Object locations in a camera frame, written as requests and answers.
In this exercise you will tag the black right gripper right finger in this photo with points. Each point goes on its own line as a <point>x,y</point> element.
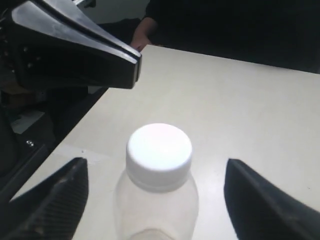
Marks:
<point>259,210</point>

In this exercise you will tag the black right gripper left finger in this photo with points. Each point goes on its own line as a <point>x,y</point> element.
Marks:
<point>50,210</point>

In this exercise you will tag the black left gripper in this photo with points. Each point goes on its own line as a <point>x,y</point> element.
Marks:
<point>53,44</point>

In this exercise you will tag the clear plastic bottle white cap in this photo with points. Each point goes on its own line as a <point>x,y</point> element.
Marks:
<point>156,197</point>

